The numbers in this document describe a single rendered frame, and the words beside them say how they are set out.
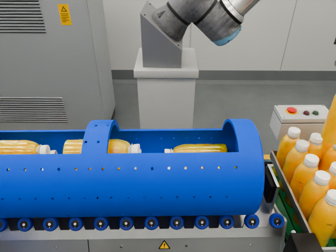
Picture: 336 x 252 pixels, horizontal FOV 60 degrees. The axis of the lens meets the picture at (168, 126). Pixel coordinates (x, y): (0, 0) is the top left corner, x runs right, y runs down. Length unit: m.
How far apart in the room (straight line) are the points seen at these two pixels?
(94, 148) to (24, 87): 1.99
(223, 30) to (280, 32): 2.38
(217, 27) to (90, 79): 1.34
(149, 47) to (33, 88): 1.47
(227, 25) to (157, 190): 0.92
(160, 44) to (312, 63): 2.92
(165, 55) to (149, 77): 0.13
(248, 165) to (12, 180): 0.60
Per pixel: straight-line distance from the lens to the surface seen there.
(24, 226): 1.00
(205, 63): 3.75
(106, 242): 0.98
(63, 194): 0.81
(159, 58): 1.46
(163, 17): 1.45
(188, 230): 0.94
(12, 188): 0.85
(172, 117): 1.59
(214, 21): 1.45
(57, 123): 2.82
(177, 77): 1.46
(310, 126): 1.22
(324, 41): 4.05
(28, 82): 2.69
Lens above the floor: 1.70
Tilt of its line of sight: 35 degrees down
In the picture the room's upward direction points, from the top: straight up
